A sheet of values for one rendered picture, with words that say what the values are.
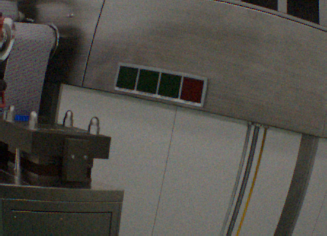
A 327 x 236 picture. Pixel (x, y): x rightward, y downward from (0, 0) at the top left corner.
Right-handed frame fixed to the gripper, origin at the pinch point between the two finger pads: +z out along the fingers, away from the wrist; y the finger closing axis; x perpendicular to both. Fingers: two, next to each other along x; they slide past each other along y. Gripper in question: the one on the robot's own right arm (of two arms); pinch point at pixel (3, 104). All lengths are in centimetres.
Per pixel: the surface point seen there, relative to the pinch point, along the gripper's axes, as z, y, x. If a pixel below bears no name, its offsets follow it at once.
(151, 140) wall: 241, -95, 109
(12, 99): 3.3, 0.3, 3.8
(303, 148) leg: 39, 73, 25
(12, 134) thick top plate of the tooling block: -1.7, 11.1, -8.5
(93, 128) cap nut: 26.3, 17.3, 12.4
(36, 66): 7.6, 0.3, 17.9
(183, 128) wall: 236, -78, 118
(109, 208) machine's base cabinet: 35.2, 25.9, -6.0
